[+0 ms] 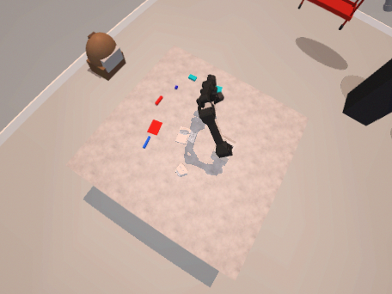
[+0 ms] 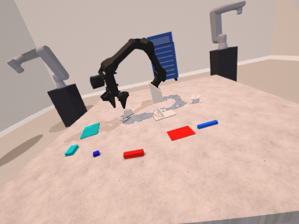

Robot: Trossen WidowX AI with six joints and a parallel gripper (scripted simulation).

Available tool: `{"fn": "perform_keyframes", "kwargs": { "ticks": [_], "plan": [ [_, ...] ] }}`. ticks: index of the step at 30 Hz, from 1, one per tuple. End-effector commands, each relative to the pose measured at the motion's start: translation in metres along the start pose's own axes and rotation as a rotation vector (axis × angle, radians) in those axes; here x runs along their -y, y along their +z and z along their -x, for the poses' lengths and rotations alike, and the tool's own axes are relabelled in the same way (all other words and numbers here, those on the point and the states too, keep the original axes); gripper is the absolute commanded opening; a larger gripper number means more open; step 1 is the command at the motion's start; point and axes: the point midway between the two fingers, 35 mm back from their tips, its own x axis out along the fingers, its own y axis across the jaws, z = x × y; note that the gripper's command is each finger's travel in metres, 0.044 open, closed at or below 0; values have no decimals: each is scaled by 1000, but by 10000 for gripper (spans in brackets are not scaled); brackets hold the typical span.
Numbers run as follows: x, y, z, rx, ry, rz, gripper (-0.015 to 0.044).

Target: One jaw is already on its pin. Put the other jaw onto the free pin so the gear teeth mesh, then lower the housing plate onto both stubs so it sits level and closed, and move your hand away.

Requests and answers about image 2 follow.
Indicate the blue rectangular bar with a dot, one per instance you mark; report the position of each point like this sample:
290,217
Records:
200,126

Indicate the cyan flat plate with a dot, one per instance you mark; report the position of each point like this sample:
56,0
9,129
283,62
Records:
90,131

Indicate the red rectangular block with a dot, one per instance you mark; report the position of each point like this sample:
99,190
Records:
133,154

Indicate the teal flat block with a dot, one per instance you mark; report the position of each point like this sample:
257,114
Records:
71,150

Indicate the small blue block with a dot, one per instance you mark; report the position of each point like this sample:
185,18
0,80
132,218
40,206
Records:
96,153

